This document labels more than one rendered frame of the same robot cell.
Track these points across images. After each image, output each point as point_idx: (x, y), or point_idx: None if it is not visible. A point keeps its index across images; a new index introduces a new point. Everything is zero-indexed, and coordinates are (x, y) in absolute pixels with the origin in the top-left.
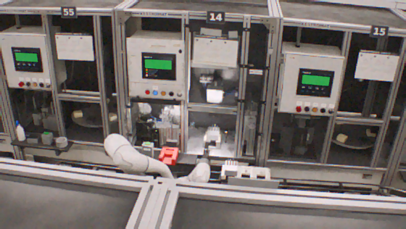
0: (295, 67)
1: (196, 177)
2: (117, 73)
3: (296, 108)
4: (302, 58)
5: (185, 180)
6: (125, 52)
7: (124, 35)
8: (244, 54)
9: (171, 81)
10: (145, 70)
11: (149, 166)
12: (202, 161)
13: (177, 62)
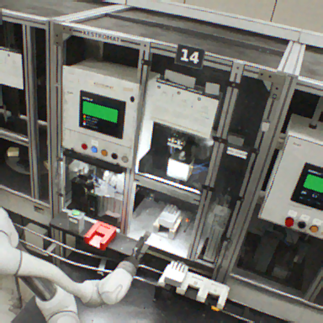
0: (299, 160)
1: (103, 291)
2: (50, 113)
3: (286, 219)
4: (314, 148)
5: (92, 287)
6: (60, 86)
7: (60, 61)
8: (224, 123)
9: (116, 139)
10: (82, 117)
11: (21, 270)
12: (123, 267)
13: (126, 114)
